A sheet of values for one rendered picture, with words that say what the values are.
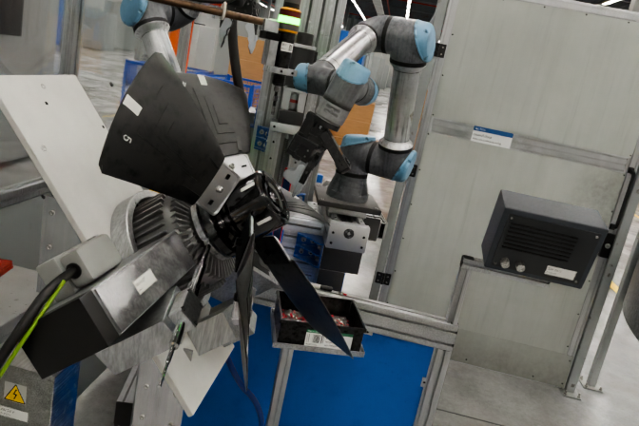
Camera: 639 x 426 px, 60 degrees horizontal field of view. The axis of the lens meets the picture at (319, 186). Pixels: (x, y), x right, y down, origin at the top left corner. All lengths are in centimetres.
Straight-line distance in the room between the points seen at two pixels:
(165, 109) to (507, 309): 258
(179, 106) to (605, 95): 245
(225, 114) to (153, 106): 33
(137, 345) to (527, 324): 262
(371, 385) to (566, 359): 185
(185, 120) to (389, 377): 105
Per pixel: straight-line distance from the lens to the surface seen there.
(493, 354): 333
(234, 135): 117
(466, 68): 293
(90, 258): 89
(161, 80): 93
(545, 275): 159
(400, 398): 175
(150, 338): 90
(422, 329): 162
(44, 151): 108
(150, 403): 123
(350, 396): 175
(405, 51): 173
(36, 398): 123
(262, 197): 102
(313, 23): 204
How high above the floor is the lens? 150
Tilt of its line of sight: 13 degrees down
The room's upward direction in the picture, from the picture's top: 11 degrees clockwise
